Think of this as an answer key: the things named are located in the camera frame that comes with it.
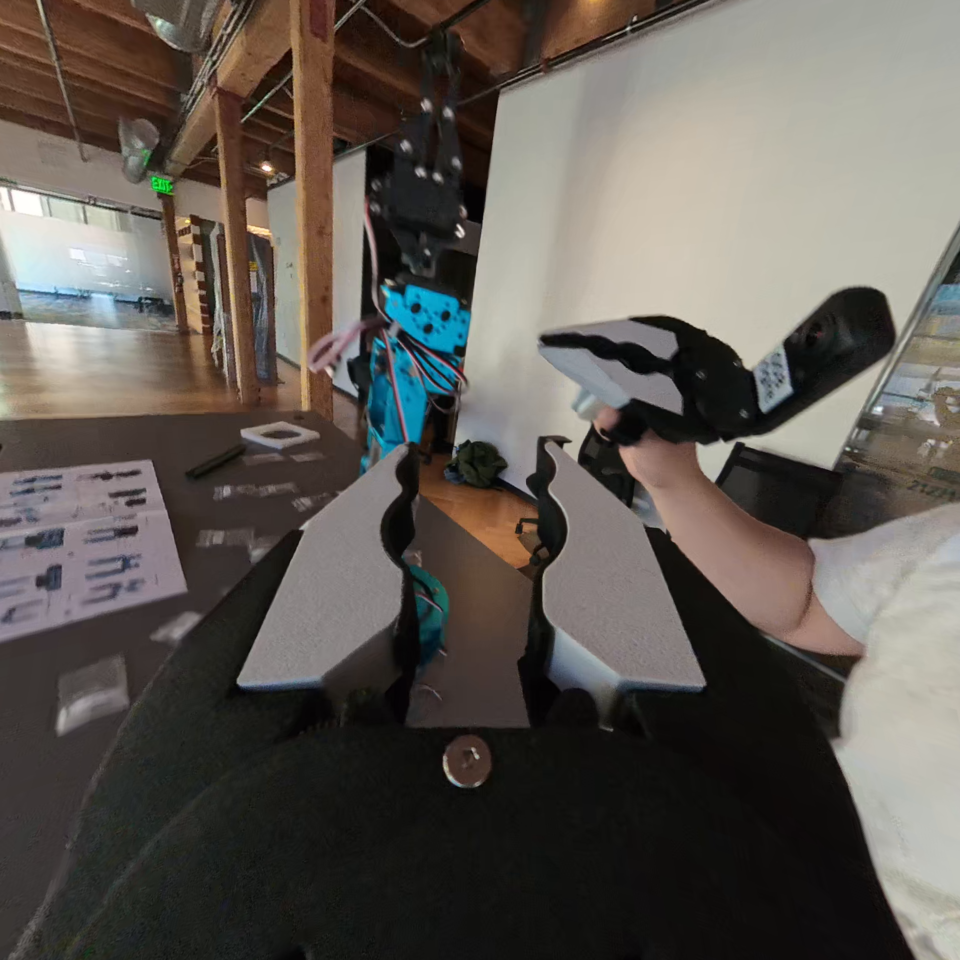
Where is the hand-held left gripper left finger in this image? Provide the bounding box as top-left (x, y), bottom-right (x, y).
top-left (238, 442), bottom-right (421, 726)

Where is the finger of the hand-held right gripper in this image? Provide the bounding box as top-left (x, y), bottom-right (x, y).
top-left (540, 349), bottom-right (687, 423)
top-left (538, 317), bottom-right (682, 363)

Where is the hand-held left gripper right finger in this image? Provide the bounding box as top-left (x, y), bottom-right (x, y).
top-left (519, 437), bottom-right (707, 730)

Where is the blue toy robot arm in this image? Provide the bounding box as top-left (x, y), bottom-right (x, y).
top-left (307, 30), bottom-right (475, 670)

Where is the person's right forearm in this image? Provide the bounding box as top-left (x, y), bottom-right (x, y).
top-left (633, 472), bottom-right (869, 659)

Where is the dark desk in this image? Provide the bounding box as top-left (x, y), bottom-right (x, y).
top-left (0, 409), bottom-right (543, 960)

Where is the person's right hand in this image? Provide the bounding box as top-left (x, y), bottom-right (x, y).
top-left (594, 407), bottom-right (711, 505)

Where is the black office chair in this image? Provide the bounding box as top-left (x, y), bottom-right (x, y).
top-left (714, 441), bottom-right (846, 540)

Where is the dark green bag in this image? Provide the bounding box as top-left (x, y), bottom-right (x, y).
top-left (444, 439), bottom-right (510, 490)

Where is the black pen-shaped tool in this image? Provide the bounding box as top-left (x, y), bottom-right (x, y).
top-left (184, 442), bottom-right (248, 480)

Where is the group of small clear bags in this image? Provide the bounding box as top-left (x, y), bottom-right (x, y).
top-left (54, 448), bottom-right (341, 737)

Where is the printed instruction sheet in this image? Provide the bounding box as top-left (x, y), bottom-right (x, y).
top-left (0, 459), bottom-right (189, 646)

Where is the white square frame part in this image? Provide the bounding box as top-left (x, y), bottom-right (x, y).
top-left (239, 420), bottom-right (322, 452)

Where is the wooden support post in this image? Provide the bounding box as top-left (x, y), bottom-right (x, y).
top-left (212, 84), bottom-right (261, 408)
top-left (289, 0), bottom-right (336, 423)

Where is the silver ceiling duct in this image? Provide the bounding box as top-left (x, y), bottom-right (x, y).
top-left (117, 115), bottom-right (162, 186)

